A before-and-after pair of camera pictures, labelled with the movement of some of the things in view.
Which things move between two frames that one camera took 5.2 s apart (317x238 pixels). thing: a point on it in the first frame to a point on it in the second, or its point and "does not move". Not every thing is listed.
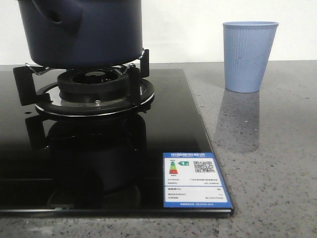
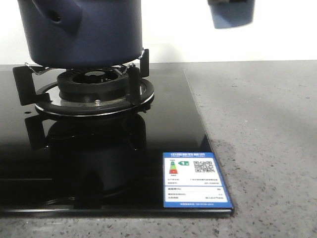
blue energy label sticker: [193, 180] does not move
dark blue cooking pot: [69, 34] does not move
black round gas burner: [93, 85] does not move
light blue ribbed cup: [247, 45] to [228, 13]
